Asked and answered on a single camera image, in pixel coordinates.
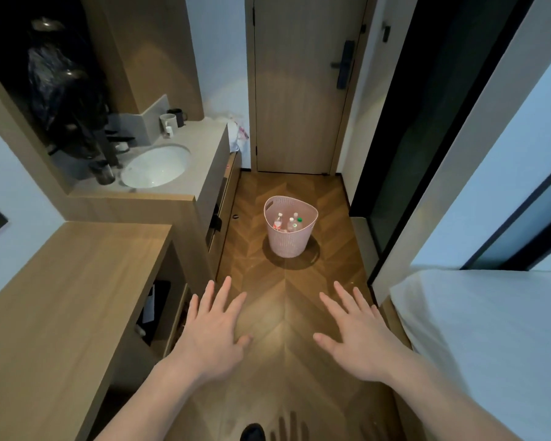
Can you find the white round sink basin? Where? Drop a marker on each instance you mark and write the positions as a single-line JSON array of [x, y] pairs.
[[156, 167]]

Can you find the black shoe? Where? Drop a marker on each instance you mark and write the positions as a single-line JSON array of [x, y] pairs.
[[252, 432]]

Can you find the red label plastic bottle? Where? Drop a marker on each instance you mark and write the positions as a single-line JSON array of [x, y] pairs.
[[278, 222]]

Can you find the person's left forearm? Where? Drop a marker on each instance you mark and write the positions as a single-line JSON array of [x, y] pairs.
[[151, 399]]

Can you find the black folder with white paper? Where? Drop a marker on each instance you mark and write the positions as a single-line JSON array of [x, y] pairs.
[[158, 312]]

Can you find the wall mirror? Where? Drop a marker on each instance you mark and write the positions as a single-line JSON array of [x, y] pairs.
[[36, 78]]

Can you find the black framed window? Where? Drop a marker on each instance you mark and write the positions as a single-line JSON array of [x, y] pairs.
[[528, 220]]

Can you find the person's left middle finger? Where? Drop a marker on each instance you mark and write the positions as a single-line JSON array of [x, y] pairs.
[[222, 293]]

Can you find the person's right thumb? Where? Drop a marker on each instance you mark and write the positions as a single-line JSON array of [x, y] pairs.
[[324, 342]]

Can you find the grey top vanity cabinet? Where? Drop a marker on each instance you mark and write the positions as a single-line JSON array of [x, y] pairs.
[[206, 156]]

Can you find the person's left thumb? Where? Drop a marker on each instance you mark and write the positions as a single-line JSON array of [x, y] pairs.
[[242, 343]]

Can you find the person's right little finger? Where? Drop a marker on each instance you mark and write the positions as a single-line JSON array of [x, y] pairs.
[[378, 319]]

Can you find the wooden desk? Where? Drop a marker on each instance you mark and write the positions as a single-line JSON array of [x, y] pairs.
[[59, 316]]

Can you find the bed with white sheet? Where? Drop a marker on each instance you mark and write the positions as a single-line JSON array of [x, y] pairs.
[[491, 344]]

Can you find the dark glass cup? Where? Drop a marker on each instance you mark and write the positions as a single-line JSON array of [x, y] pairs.
[[102, 173]]

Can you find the white mug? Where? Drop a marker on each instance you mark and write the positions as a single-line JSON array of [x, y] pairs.
[[167, 120]]

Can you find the wooden door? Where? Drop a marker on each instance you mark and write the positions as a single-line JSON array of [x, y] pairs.
[[303, 87]]

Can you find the person's right middle finger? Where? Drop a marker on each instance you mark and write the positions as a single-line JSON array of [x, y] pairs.
[[344, 297]]

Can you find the white plastic bag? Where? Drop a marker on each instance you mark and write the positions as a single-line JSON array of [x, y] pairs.
[[234, 133]]

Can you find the person's right hand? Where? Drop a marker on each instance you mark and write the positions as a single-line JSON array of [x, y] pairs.
[[362, 344]]

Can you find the pink plastic laundry basket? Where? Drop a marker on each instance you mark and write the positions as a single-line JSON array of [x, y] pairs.
[[288, 245]]

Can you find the black framed glass door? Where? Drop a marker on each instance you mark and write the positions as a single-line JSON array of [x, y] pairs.
[[422, 110]]

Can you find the person's left hand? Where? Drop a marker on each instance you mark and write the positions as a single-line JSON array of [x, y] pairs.
[[209, 337]]

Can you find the black mug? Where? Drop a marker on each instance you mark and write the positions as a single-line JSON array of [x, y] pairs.
[[181, 117]]

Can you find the black faucet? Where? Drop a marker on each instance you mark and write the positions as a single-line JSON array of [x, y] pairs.
[[112, 146]]

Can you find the black wall hook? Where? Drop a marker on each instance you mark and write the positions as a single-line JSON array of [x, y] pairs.
[[385, 32]]

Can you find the person's left little finger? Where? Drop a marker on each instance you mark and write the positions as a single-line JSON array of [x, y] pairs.
[[192, 310]]

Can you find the person's right forearm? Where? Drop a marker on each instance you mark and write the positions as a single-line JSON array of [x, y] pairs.
[[463, 408]]

